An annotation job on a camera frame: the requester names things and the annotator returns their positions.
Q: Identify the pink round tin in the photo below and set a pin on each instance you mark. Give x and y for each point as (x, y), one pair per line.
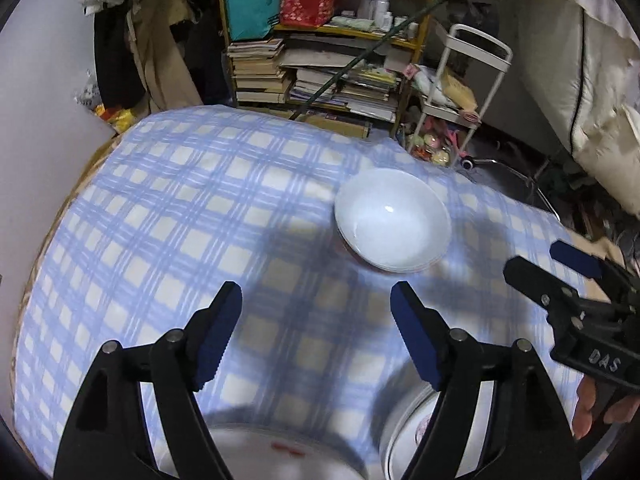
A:
(471, 116)

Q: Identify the stack of old books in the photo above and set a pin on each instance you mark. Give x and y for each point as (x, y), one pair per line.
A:
(255, 75)

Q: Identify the teal bag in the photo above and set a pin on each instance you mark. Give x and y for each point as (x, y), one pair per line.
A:
(250, 2)

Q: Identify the yellow wooden shelf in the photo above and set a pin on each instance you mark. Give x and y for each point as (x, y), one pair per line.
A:
(425, 30)

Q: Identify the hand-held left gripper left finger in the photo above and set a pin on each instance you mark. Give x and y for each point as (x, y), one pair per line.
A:
(220, 335)

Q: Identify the large red patterned bowl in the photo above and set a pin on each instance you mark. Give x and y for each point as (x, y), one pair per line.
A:
(290, 460)

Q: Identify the white metal cart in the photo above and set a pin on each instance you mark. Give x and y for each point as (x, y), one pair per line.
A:
(500, 55)

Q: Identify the yellow snack bags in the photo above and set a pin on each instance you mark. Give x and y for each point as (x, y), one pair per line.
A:
(117, 117)

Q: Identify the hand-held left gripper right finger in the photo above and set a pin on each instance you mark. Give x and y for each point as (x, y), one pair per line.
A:
(415, 340)

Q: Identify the blue checked cloth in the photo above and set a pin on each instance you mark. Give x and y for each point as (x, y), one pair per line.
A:
(200, 210)

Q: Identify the black hanging garment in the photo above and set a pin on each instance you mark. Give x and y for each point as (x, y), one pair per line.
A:
(115, 60)

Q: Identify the flat cardboard sheets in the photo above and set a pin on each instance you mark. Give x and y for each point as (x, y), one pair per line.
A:
(330, 52)

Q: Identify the colourful sweets bag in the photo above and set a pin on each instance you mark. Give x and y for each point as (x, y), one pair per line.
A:
(430, 146)

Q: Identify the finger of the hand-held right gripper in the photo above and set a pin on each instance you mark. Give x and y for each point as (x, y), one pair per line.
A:
(530, 277)
(575, 259)

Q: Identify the small red patterned bowl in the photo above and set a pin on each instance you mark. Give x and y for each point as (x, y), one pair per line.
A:
(405, 430)

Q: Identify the person's right hand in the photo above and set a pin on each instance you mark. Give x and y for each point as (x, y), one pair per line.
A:
(584, 410)

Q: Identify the beige hanging garment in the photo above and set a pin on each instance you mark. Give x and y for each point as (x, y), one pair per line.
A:
(165, 50)

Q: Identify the green pole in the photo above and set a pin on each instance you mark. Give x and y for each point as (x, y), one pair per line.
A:
(370, 50)

